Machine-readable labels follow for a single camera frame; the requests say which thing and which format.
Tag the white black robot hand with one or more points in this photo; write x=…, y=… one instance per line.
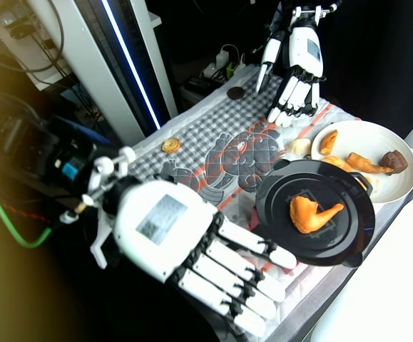
x=156, y=221
x=304, y=53

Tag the black frying pan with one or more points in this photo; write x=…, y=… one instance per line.
x=349, y=235

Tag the brown chocolate cookie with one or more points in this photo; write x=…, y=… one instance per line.
x=234, y=93

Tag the white power strip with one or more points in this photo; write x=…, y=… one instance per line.
x=215, y=69

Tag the small orange toy pastry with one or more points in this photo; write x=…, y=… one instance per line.
x=329, y=142

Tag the white toy dumpling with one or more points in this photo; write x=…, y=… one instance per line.
x=299, y=146

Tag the black power adapter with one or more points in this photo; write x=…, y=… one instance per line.
x=202, y=85

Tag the white round plate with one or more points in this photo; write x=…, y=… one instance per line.
x=370, y=139

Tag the grey quilt with bear print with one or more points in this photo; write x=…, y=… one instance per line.
x=206, y=124

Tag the orange toy shrimp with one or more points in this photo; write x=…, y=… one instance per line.
x=334, y=161

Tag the toy fried dough stick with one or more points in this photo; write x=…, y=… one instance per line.
x=364, y=164

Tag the brown toy meat patty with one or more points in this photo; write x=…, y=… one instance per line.
x=394, y=160

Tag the toy roast chicken leg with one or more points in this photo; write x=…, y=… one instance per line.
x=304, y=215

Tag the white column with blue strip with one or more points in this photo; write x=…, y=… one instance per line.
x=95, y=71

